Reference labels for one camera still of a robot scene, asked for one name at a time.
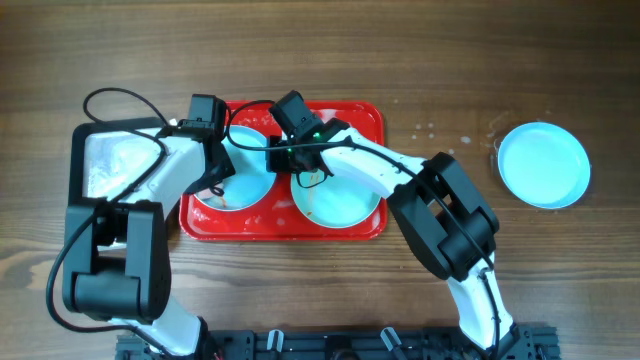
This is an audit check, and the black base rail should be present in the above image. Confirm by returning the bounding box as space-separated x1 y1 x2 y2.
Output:
115 325 560 360

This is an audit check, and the red plastic tray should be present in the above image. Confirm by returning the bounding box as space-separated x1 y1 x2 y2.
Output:
179 101 388 242

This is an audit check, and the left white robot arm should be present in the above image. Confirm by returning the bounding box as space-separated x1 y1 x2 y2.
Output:
47 120 235 359

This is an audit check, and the white plate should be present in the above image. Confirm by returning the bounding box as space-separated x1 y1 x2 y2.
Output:
196 139 276 211
291 171 381 229
496 122 591 210

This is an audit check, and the black soapy water tray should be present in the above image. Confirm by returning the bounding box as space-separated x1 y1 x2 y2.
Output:
67 117 182 246

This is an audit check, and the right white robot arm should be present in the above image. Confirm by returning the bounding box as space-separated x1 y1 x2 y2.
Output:
266 119 514 359

